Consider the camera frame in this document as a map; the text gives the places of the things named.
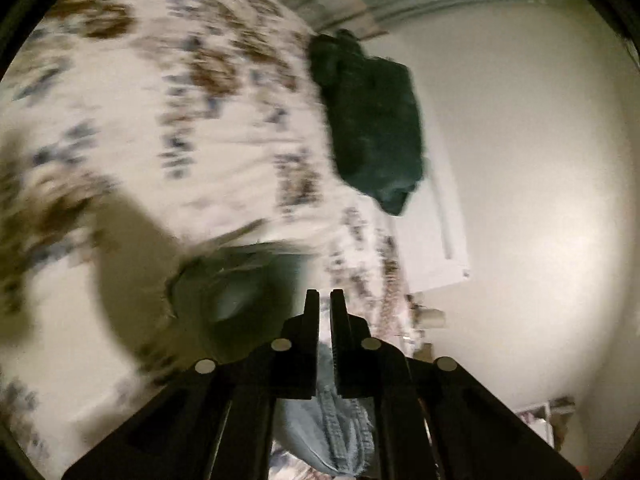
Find light blue denim jeans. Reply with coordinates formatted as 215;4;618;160
167;243;375;477

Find small white cup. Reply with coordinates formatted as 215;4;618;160
418;309;446;330

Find dark green folded garment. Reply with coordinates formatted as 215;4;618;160
307;29;424;217

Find floral cream bed blanket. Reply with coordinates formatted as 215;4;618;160
1;0;419;479

